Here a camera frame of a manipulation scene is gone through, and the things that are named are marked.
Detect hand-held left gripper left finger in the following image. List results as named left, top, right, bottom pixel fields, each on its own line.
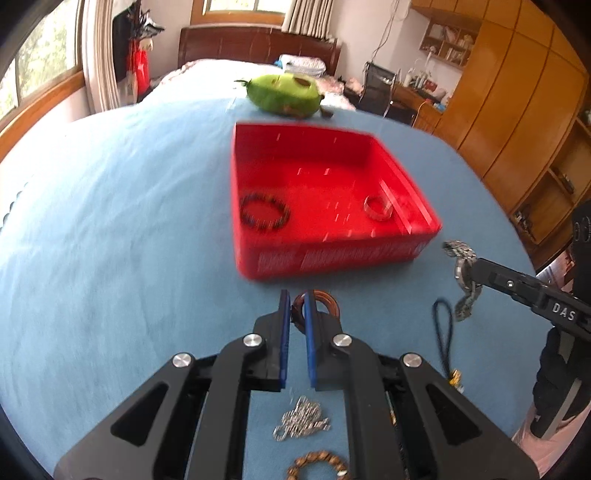
left=54, top=290, right=291, bottom=480

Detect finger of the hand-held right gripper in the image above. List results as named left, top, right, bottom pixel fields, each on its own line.
left=471, top=257, right=550, bottom=309

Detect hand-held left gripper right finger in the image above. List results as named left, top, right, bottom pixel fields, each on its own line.
left=305, top=290, right=540, bottom=480

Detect silver metal watch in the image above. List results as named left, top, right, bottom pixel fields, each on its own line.
left=442, top=240, right=483, bottom=321

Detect silver chain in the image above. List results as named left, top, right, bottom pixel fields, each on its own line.
left=273, top=396, right=332, bottom=440

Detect black cord gold pendant lanyard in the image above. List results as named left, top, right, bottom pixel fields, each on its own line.
left=432, top=299, right=464, bottom=389

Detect brown wooden bead bracelet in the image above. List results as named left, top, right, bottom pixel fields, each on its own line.
left=286, top=451, right=351, bottom=480

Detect dark bead bracelet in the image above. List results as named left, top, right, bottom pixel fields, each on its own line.
left=239, top=193, right=291, bottom=232

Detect silver bangle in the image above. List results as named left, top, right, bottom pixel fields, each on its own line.
left=363, top=196, right=394, bottom=222

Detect red plastic box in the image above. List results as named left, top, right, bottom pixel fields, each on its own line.
left=231, top=121, right=443, bottom=280

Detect person's right hand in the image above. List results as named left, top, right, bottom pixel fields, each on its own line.
left=531, top=325, right=585, bottom=439

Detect wooden desk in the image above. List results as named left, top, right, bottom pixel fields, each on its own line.
left=392, top=83, right=446, bottom=134

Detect wooden wardrobe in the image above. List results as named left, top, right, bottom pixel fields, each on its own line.
left=411, top=0, right=591, bottom=245

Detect blue blanket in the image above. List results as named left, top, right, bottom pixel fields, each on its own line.
left=0, top=95, right=539, bottom=480

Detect black office chair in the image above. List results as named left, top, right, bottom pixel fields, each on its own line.
left=358, top=62, right=414, bottom=125

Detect green avocado plush toy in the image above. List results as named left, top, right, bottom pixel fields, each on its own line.
left=235, top=74, right=334, bottom=120

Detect folded towels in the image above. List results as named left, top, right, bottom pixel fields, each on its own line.
left=277, top=54, right=328, bottom=77

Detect floral bedding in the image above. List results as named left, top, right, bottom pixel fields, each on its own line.
left=152, top=59, right=357, bottom=112

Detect dark wooden headboard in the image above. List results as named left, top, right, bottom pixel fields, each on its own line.
left=179, top=25, right=342, bottom=77

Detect red bag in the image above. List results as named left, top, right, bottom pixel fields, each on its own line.
left=128, top=39, right=152, bottom=100

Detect striped curtain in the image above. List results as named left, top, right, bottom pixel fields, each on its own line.
left=281, top=0, right=342, bottom=40

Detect small window behind bed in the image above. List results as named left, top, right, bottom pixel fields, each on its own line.
left=203, top=0, right=296, bottom=26

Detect white curtain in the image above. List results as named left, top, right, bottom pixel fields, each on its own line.
left=83, top=0, right=125, bottom=112

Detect black hanging bag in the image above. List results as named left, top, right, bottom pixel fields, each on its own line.
left=112, top=2, right=164, bottom=93

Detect wooden wall shelf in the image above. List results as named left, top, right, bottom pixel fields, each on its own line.
left=419, top=21, right=481, bottom=70

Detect large wooden frame window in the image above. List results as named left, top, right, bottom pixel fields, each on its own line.
left=0, top=0, right=88, bottom=139

